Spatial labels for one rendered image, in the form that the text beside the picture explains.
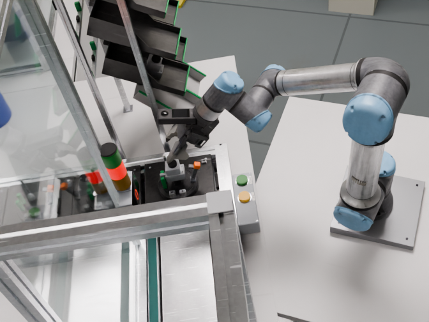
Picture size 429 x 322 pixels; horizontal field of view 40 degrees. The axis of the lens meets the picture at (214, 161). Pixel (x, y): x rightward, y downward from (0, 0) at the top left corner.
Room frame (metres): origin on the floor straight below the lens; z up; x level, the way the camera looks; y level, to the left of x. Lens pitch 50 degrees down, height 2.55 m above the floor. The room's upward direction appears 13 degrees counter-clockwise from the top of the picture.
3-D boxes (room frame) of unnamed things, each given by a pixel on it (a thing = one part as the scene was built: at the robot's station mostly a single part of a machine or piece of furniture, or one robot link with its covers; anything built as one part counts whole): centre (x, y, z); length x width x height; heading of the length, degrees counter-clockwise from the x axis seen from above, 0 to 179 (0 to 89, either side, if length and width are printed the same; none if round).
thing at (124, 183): (1.07, 0.27, 1.29); 0.05 x 0.05 x 0.05
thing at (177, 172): (1.25, 0.15, 1.06); 0.08 x 0.04 x 0.07; 85
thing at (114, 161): (1.07, 0.27, 1.39); 0.05 x 0.05 x 0.05
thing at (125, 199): (1.07, 0.27, 1.29); 0.12 x 0.05 x 0.25; 175
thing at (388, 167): (1.06, -0.47, 1.06); 0.13 x 0.12 x 0.14; 141
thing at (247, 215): (1.15, -0.07, 0.93); 0.21 x 0.07 x 0.06; 175
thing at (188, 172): (1.25, 0.14, 0.98); 0.14 x 0.14 x 0.02
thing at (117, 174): (1.07, 0.27, 1.34); 0.05 x 0.05 x 0.05
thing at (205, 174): (1.25, 0.14, 0.96); 0.24 x 0.24 x 0.02; 85
